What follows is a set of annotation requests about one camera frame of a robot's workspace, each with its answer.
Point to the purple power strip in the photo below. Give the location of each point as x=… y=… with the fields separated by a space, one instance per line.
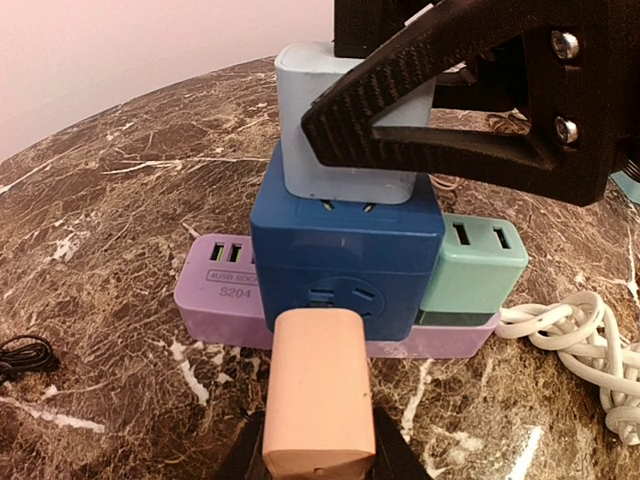
x=220 y=304

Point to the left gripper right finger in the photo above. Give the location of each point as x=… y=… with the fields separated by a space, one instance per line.
x=394 y=458

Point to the pink charger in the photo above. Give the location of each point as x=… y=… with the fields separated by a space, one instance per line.
x=319 y=420

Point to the teal charger plug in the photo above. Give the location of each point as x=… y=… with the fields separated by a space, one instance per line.
x=480 y=261

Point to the dark blue cube socket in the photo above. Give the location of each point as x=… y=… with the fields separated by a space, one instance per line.
x=373 y=259

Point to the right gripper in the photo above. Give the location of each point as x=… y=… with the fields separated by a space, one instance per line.
x=570 y=67

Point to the teal power strip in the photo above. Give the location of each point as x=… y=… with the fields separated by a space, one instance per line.
x=629 y=186

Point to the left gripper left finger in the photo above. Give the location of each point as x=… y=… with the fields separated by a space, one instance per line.
x=244 y=461

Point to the black charger with cable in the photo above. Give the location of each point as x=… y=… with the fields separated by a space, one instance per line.
x=24 y=354

